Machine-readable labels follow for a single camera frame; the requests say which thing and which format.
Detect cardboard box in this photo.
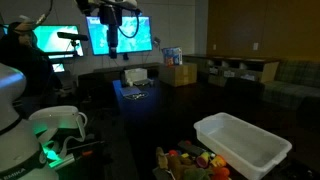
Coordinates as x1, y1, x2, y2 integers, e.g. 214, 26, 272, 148
159, 63, 197, 87

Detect orange handled tool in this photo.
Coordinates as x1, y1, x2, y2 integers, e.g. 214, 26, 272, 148
49, 150, 93, 170

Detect pink yellow toy cup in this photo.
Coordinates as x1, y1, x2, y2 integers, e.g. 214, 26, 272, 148
196, 152, 210, 168

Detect orange toy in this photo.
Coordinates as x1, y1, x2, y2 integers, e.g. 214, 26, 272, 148
211, 167, 230, 180

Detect black camera on tripod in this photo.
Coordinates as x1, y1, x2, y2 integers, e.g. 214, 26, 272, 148
57, 32, 89, 57

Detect wall monitor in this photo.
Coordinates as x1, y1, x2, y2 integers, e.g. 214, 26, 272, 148
1, 23, 83, 59
86, 16, 153, 55

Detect left wall monitor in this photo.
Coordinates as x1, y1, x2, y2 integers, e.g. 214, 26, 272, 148
1, 23, 83, 59

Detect blue white product box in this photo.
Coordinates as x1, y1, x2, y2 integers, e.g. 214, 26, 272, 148
162, 47, 182, 66

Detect wooden shelf cabinet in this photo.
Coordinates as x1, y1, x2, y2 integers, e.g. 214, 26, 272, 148
183, 54, 280, 86

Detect brown plush toy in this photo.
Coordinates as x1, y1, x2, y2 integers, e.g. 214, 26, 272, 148
153, 147, 202, 180

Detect small laptop screen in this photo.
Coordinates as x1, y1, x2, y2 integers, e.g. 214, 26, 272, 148
52, 63, 65, 73

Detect plaid sofa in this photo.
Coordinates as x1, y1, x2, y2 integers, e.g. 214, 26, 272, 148
263, 60, 320, 110

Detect clear plastic bin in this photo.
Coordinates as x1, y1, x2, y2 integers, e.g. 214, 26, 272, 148
194, 112, 292, 180

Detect right wall monitor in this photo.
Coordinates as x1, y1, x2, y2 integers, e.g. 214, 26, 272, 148
86, 16, 153, 55

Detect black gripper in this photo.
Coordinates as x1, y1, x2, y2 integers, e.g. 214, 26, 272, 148
98, 5, 122, 59

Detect white box on desk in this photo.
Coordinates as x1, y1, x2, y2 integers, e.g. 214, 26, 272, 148
125, 68, 147, 83

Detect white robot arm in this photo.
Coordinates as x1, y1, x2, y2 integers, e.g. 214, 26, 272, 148
0, 65, 88, 180

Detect person in dark clothes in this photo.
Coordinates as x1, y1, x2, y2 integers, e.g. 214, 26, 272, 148
0, 22, 63, 96

